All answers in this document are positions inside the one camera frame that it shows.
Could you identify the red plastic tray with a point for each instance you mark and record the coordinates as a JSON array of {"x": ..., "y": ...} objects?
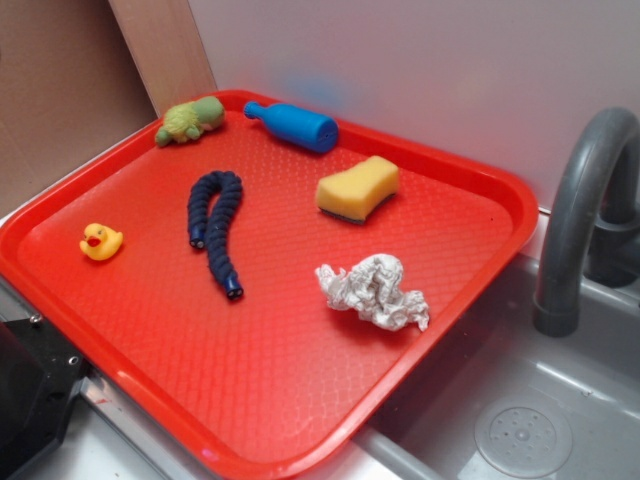
[{"x": 210, "y": 315}]

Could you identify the yellow sponge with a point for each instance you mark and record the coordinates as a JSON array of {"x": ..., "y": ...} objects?
[{"x": 355, "y": 193}]

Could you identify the green plush toy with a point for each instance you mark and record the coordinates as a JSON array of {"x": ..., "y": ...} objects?
[{"x": 188, "y": 121}]

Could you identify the blue plastic bottle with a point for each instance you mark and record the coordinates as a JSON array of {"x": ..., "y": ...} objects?
[{"x": 304, "y": 128}]

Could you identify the yellow rubber duck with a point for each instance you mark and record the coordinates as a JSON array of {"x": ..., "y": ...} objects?
[{"x": 100, "y": 242}]

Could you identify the wooden beam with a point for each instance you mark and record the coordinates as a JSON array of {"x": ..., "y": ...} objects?
[{"x": 166, "y": 48}]

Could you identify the crumpled white paper towel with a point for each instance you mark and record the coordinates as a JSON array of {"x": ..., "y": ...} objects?
[{"x": 372, "y": 289}]

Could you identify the grey toy sink basin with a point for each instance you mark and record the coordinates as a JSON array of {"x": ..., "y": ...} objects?
[{"x": 496, "y": 399}]

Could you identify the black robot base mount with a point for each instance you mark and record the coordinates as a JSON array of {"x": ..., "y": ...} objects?
[{"x": 41, "y": 376}]

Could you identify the grey plastic faucet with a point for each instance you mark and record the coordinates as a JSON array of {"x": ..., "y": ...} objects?
[{"x": 593, "y": 228}]

